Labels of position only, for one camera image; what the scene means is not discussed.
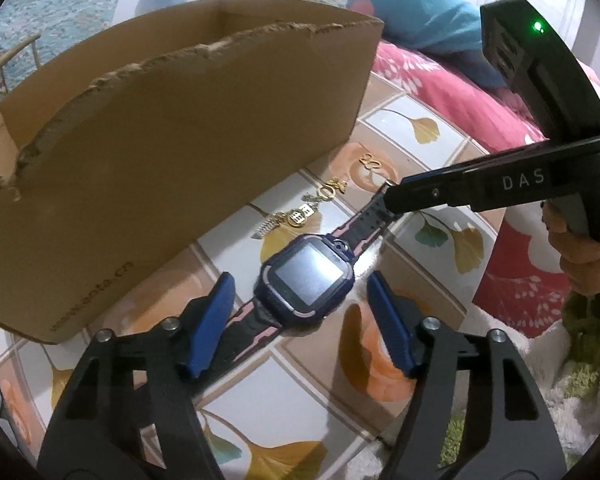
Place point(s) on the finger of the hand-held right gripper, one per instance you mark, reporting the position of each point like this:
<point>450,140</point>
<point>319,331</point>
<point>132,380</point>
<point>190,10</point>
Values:
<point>480,185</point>

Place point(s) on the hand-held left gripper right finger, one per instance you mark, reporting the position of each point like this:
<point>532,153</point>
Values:
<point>390,330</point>

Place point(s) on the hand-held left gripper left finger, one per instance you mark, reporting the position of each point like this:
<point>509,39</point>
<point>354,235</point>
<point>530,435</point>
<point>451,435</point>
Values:
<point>212,330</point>

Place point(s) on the gold earring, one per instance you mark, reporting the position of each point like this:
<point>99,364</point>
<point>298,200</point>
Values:
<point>367,161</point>

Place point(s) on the brown cardboard box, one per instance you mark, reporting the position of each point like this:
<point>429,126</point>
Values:
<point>180,160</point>

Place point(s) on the person's right hand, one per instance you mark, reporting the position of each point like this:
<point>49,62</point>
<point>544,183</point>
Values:
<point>575,260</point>

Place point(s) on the pink floral blanket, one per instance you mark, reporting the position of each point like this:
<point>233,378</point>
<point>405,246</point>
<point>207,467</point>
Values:
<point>455,90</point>

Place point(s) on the tile-pattern leaf tablecloth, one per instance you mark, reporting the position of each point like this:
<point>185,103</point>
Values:
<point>300,400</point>

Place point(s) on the teal dotted pillow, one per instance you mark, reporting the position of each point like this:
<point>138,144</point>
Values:
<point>420,15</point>

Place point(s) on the wooden chair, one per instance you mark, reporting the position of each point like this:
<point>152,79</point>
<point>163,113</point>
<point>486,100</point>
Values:
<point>32,50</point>

